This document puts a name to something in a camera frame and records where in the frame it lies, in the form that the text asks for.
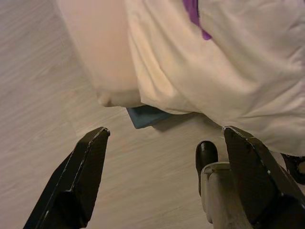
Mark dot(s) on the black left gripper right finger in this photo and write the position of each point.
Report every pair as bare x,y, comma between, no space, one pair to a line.
262,186

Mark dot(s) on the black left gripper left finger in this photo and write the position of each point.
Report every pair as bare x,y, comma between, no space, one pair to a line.
71,190

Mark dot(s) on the cream cartoon print comforter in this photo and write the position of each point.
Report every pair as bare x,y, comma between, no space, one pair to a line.
226,71

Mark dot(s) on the dark green bed base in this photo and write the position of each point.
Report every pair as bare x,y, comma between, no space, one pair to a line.
147,117

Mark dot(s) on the beige sheeted bed mattress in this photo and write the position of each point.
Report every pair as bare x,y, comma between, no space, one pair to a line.
102,47

